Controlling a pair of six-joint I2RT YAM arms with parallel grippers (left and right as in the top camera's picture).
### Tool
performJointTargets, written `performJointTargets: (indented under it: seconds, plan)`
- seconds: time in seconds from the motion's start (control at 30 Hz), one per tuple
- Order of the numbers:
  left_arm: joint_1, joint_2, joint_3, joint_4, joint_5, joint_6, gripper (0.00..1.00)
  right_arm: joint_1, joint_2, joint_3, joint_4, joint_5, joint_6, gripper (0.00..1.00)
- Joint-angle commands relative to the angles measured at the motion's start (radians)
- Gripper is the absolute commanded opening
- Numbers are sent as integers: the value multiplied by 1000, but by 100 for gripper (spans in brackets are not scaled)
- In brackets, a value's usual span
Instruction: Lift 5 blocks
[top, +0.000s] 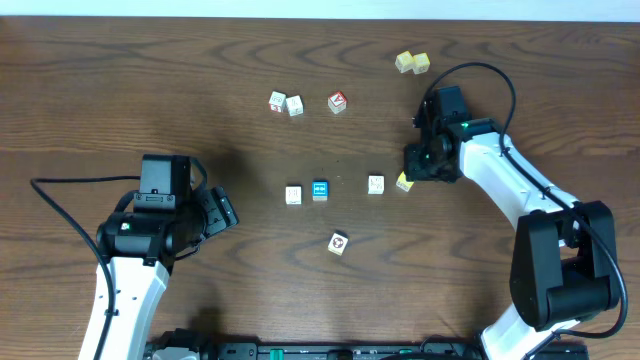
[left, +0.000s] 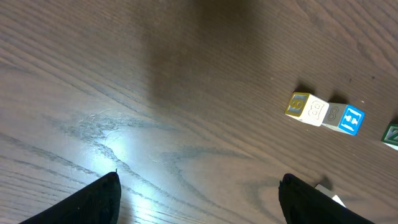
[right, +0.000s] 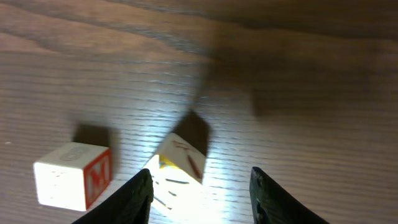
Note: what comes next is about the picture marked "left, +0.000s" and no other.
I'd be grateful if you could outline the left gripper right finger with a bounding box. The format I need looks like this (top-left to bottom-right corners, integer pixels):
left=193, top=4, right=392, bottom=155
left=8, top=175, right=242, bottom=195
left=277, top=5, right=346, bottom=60
left=279, top=174, right=373, bottom=224

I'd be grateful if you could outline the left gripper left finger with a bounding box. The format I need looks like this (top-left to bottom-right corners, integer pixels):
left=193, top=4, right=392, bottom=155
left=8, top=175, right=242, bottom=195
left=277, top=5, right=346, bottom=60
left=21, top=172, right=121, bottom=224

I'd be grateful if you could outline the white block letter B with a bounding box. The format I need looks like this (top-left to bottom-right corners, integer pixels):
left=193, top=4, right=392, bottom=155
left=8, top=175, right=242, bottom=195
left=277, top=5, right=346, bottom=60
left=285, top=92, right=330, bottom=126

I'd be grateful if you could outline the white green wooden block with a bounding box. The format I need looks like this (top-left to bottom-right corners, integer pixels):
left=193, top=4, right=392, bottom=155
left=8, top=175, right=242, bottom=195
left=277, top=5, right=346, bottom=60
left=381, top=123, right=398, bottom=151

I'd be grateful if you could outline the blue top wooden block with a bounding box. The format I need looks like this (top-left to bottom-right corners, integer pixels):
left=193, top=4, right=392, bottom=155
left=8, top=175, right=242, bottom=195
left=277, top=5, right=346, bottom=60
left=322, top=103, right=365, bottom=136

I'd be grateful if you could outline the brown circle wooden block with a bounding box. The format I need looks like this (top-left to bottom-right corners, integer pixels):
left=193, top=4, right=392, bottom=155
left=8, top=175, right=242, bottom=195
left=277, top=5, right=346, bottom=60
left=315, top=184, right=346, bottom=208

